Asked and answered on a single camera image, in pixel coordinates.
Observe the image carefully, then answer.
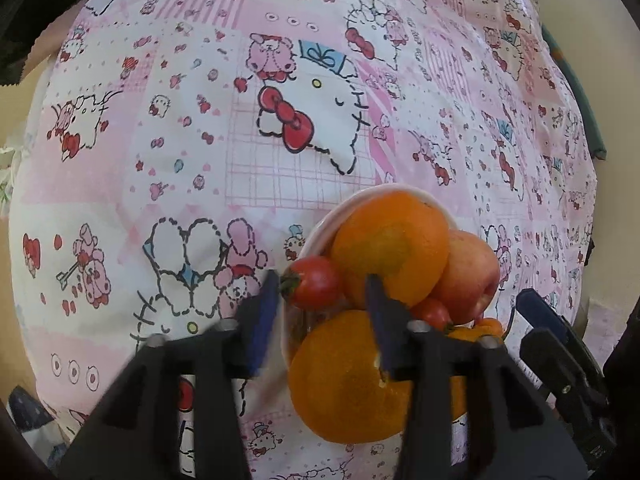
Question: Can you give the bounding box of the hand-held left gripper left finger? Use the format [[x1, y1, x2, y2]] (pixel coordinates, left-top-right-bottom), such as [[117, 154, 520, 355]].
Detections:
[[52, 269, 283, 480]]

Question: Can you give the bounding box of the dark blue patterned cloth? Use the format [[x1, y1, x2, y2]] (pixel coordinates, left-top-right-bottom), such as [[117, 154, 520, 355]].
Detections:
[[7, 385, 56, 431]]

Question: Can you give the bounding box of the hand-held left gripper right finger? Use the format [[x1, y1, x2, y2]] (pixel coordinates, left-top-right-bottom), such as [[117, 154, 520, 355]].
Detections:
[[364, 274, 591, 480]]

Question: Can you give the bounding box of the black and pink cloth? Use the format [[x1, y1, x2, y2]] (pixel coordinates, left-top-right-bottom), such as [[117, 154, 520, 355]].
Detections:
[[0, 0, 121, 86]]

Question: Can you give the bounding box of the large round orange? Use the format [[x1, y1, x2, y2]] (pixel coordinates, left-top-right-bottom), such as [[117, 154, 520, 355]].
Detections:
[[287, 309, 468, 445], [330, 191, 451, 310]]

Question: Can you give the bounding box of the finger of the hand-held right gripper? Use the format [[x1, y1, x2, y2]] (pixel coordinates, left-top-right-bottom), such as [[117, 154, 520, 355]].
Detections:
[[520, 327, 608, 411], [515, 290, 608, 386]]

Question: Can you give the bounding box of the small mandarin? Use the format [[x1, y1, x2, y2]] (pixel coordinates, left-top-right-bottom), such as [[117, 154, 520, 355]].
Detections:
[[472, 317, 505, 338], [447, 326, 483, 346]]

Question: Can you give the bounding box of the red cherry tomato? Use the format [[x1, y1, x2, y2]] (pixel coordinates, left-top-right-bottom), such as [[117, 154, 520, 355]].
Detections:
[[280, 256, 345, 311], [412, 297, 453, 332]]

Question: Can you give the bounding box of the green mattress edge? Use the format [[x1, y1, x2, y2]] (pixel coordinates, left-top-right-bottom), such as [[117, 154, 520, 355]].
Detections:
[[542, 25, 608, 161]]

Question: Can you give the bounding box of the red apple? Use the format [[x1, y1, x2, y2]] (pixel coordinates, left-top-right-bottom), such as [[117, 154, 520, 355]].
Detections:
[[430, 229, 501, 325]]

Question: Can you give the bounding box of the pink cartoon printed blanket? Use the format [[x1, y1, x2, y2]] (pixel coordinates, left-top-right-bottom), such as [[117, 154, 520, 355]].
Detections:
[[10, 0, 601, 480]]

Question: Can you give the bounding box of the white bowl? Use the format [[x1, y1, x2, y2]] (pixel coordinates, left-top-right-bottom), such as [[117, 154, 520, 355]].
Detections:
[[279, 184, 471, 423]]

